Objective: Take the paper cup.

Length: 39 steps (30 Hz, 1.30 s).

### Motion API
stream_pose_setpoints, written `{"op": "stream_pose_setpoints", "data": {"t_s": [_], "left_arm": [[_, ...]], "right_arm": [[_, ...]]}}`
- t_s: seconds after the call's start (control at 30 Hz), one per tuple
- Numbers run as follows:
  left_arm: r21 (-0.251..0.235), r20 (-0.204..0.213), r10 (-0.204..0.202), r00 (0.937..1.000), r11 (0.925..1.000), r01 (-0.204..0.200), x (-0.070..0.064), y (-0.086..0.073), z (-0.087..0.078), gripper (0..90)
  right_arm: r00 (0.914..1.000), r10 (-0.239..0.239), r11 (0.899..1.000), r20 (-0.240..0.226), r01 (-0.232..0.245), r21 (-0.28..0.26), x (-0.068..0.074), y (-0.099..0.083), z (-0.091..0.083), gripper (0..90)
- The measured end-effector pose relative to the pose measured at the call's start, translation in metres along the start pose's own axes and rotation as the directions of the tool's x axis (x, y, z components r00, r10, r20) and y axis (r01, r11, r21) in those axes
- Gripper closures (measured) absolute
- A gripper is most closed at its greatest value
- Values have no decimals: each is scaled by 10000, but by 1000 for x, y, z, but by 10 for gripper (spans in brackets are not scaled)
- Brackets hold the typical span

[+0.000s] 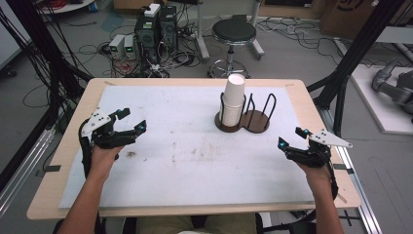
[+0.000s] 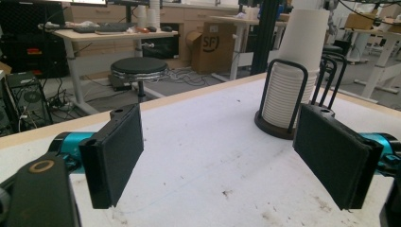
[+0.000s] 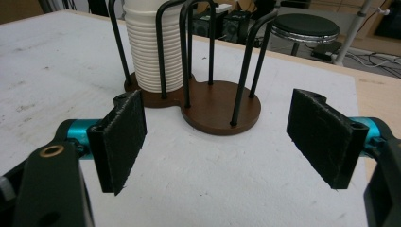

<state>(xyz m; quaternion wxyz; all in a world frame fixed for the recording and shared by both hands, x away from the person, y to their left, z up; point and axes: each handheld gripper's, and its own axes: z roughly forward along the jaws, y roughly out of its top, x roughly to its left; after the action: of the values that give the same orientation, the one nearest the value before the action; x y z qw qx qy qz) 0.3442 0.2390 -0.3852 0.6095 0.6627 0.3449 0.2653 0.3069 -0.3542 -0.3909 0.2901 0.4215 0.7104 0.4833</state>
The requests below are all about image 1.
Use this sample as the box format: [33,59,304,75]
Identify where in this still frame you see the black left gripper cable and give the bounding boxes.
[78,118,94,179]

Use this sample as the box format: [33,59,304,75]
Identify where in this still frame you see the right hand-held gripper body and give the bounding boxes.
[284,128,354,169]

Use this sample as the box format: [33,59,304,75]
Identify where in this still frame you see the black round stool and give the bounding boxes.
[207,14,266,79]

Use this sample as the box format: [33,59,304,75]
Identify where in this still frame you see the black computer tower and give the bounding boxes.
[159,5,179,53]
[133,13,163,64]

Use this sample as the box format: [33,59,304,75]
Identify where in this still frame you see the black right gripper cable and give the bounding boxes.
[324,159,339,200]

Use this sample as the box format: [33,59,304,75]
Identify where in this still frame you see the white floor board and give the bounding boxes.
[350,63,413,136]

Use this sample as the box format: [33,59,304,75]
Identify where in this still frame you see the brown cup holder black wire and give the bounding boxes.
[214,92,278,135]

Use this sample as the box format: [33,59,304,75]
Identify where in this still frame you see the white table mat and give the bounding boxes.
[58,85,315,210]

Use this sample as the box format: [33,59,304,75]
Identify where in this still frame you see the black frame post with cables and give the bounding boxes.
[0,0,94,131]

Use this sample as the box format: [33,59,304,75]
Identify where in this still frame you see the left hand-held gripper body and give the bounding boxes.
[80,108,137,150]

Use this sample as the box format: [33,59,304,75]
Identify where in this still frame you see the person's left hand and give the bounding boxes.
[89,145,125,178]

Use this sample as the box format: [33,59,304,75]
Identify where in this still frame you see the white box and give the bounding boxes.
[143,3,162,19]

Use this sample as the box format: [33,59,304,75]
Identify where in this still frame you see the cardboard box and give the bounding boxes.
[319,0,397,41]

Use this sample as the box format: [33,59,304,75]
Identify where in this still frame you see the person's khaki pants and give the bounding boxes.
[135,213,258,234]

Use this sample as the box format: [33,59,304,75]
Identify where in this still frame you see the person's right hand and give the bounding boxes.
[296,161,333,183]

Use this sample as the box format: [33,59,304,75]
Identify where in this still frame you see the grey power supply unit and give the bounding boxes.
[108,34,127,60]
[123,34,137,60]

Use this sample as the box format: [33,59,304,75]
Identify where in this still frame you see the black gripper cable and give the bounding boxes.
[78,118,94,179]
[324,159,339,200]

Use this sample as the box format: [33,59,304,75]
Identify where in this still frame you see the stack of white paper cups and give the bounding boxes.
[219,73,246,128]

